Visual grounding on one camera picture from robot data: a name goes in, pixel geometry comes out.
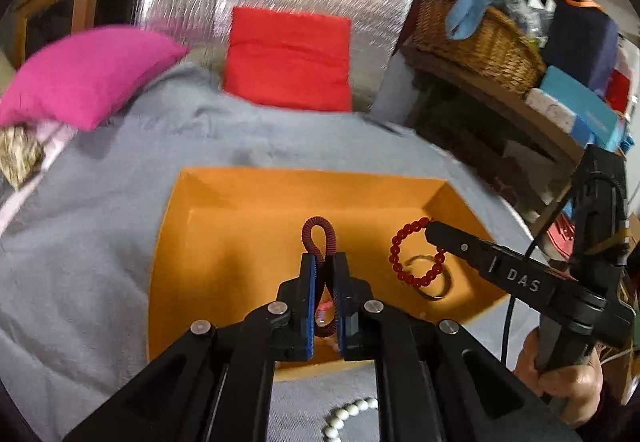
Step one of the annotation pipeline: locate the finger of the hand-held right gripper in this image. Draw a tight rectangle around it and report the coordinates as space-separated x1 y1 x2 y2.
424 220 562 309

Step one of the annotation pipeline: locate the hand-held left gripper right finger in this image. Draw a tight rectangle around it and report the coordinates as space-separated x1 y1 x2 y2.
333 252 581 442

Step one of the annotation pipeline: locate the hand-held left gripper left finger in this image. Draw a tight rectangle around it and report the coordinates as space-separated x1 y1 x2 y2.
65 254 318 442

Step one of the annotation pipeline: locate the grey bangle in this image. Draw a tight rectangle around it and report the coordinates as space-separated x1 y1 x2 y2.
402 255 454 302

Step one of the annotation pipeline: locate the red bead bracelet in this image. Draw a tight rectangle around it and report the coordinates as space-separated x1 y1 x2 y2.
389 217 447 288

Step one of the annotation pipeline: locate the maroon spiral hair tie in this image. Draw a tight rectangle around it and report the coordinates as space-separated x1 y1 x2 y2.
301 216 346 338

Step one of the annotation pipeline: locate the orange cardboard box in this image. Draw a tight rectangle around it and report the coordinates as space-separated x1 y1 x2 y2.
146 166 511 382

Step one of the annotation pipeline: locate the person's right forearm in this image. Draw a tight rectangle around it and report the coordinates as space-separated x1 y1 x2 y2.
575 387 637 442

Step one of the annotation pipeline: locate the person's right hand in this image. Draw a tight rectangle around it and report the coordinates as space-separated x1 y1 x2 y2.
515 327 606 426

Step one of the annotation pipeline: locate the stack of folded cloths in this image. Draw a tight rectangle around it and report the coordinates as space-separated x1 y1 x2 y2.
545 212 581 264

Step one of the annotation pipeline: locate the wooden shelf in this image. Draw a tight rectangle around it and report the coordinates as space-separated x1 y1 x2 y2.
400 44 621 233

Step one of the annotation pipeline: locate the blue box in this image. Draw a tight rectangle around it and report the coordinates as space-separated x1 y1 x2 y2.
539 66 621 148

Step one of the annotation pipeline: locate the red box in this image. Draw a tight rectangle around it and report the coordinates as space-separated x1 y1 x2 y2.
607 67 634 116

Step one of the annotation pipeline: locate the wicker basket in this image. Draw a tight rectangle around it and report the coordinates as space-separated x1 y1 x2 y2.
412 0 546 96

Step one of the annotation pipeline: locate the grey tablecloth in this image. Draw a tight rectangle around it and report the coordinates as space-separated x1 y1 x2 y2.
0 62 546 442

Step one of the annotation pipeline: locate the red pillow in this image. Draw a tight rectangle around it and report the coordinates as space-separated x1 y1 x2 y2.
222 6 354 113

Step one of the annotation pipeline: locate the navy bag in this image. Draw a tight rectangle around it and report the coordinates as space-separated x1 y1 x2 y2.
541 0 619 93

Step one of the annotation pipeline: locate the blue cloth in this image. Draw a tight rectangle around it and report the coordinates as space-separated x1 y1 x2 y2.
445 0 504 39

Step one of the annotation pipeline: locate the pink pillow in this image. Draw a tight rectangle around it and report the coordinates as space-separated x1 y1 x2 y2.
0 25 189 132

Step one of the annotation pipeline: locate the patterned brown cloth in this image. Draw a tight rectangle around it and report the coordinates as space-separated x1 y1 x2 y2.
0 124 46 190

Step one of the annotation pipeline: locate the white bead bracelet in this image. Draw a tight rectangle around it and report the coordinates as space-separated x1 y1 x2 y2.
322 396 380 442

